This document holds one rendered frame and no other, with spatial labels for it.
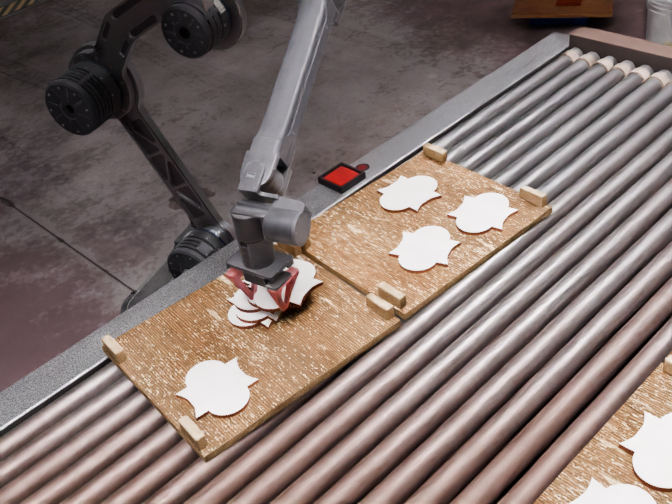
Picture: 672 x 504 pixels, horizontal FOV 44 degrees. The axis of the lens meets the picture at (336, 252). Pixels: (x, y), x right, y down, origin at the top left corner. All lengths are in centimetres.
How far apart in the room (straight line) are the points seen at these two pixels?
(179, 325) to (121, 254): 191
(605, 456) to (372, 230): 67
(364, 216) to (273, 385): 47
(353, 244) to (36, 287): 200
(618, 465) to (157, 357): 77
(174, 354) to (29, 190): 265
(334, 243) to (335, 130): 230
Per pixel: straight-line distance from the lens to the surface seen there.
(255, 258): 139
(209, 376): 143
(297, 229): 132
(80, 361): 159
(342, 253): 162
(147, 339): 155
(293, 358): 143
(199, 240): 266
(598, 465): 126
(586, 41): 234
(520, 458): 129
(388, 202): 173
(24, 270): 356
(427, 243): 161
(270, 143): 139
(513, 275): 157
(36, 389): 158
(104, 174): 401
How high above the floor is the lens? 193
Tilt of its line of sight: 38 degrees down
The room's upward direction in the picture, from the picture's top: 10 degrees counter-clockwise
